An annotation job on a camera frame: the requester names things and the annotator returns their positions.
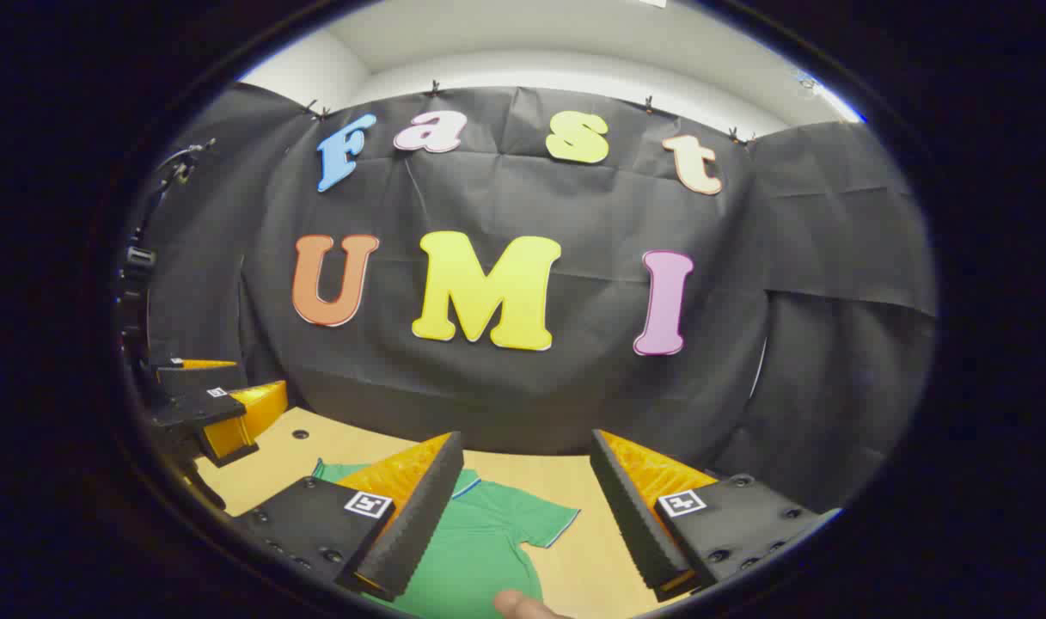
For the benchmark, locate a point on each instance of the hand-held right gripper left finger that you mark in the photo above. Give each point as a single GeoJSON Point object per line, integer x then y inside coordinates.
{"type": "Point", "coordinates": [419, 524]}

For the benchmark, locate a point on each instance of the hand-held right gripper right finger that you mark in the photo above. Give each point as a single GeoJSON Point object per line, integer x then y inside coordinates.
{"type": "Point", "coordinates": [634, 524]}

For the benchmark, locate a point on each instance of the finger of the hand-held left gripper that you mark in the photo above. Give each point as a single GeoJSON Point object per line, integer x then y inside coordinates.
{"type": "Point", "coordinates": [192, 408]}
{"type": "Point", "coordinates": [192, 374]}

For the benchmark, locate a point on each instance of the green T-shirt with collar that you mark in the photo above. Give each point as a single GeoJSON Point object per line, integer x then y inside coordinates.
{"type": "Point", "coordinates": [480, 550]}

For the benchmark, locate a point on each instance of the black backdrop cloth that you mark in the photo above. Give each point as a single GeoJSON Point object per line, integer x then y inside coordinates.
{"type": "Point", "coordinates": [574, 215]}

